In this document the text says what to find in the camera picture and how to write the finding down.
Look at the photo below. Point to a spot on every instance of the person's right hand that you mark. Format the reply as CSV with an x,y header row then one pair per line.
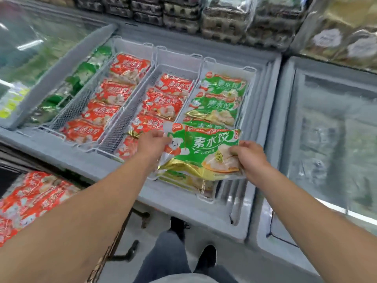
x,y
252,160

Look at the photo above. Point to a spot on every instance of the person's left hand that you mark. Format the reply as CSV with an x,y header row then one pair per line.
x,y
148,145

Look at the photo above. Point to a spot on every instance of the person's right thumb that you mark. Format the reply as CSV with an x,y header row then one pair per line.
x,y
237,149

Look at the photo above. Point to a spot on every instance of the person's left thumb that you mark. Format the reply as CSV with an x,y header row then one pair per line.
x,y
165,140

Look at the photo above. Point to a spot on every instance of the green dumpling packet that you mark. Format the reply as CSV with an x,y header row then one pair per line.
x,y
188,182
223,85
206,124
203,150
213,110

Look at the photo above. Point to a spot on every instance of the person's left forearm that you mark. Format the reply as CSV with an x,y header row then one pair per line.
x,y
76,226

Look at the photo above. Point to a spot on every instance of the person's right forearm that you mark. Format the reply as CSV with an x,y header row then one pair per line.
x,y
312,232

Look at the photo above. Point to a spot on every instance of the grey chest freezer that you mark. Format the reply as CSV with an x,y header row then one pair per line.
x,y
176,200

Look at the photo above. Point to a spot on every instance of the group of red dumpling packets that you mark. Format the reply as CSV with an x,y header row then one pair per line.
x,y
115,92

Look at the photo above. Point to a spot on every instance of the grey chest freezer closed lid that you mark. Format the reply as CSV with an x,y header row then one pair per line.
x,y
324,138

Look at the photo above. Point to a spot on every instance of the person's black left shoe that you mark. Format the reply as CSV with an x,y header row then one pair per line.
x,y
178,228

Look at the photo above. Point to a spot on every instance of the person's black shoe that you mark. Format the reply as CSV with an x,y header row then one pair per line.
x,y
206,257
178,228

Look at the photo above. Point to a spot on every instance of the row of dark green bags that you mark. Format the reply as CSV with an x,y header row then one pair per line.
x,y
79,75

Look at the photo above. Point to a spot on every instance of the person's black right shoe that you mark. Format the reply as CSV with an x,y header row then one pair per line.
x,y
206,257

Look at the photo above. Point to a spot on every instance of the person's grey trousers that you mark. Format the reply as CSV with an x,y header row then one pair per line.
x,y
168,259

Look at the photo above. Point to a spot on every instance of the sliding glass freezer lid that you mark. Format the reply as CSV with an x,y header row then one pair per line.
x,y
53,76

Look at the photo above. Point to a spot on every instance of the stack of clear egg cartons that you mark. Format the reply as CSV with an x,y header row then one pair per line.
x,y
223,17

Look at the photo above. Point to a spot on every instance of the person's light grey shirt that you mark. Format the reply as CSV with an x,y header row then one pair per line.
x,y
182,278

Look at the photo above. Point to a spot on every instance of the pile of red packets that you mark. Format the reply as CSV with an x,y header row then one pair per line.
x,y
32,197

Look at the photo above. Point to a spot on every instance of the clear bags with white labels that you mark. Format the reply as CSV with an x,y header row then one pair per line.
x,y
338,32

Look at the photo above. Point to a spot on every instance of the yellow-green frozen packets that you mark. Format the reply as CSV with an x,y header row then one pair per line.
x,y
11,100

